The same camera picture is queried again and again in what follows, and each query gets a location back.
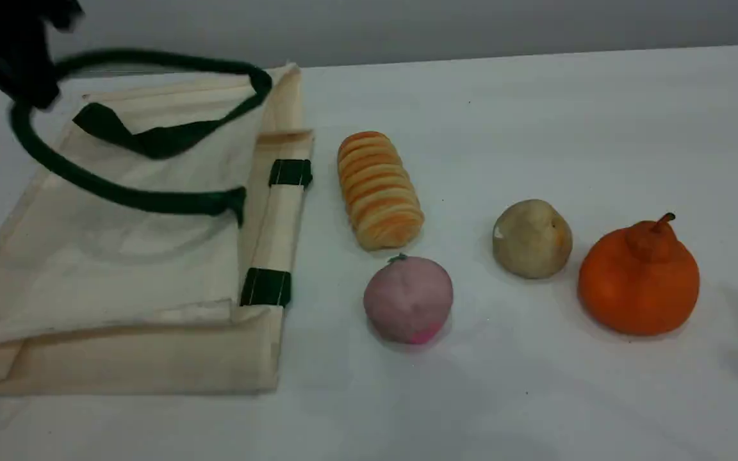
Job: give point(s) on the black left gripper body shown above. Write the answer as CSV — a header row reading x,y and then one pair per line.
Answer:
x,y
4,29

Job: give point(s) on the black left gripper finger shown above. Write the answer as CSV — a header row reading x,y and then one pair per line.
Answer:
x,y
36,86

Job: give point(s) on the long ridged bread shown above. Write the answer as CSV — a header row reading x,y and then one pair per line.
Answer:
x,y
378,192

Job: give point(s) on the beige pear toy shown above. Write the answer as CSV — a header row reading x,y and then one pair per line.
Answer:
x,y
531,240

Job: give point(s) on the pink round peach toy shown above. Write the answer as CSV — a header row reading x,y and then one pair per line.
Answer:
x,y
407,301

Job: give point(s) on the orange tangerine with stem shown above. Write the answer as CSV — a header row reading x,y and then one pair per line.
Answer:
x,y
638,282

